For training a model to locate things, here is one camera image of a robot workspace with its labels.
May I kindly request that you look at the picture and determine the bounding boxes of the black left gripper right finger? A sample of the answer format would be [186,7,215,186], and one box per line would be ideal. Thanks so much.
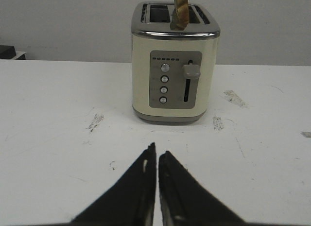
[158,151,244,223]

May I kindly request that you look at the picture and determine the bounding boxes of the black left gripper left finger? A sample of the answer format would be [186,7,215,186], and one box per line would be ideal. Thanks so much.
[72,143,156,223]

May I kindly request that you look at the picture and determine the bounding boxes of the cream and chrome toaster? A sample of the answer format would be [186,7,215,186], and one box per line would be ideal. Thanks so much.
[131,1,221,124]

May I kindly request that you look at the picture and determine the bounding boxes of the slice of toast bread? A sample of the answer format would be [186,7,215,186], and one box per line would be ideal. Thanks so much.
[170,0,190,31]

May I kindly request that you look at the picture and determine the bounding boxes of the black box in background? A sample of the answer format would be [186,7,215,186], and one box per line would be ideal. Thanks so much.
[0,45,26,60]

